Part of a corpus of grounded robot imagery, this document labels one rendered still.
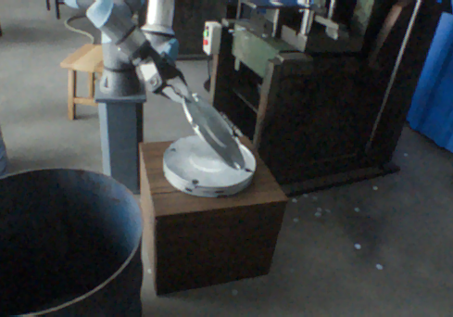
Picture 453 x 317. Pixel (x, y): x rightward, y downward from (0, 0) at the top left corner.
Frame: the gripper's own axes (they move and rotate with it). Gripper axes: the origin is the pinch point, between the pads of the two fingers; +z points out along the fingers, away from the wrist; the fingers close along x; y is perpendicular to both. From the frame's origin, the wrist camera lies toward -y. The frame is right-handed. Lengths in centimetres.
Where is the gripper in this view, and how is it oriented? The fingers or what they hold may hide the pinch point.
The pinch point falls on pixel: (187, 100)
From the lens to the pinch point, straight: 110.9
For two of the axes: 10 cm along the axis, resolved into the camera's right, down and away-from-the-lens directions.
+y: -1.4, -5.5, 8.2
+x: -7.8, 5.7, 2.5
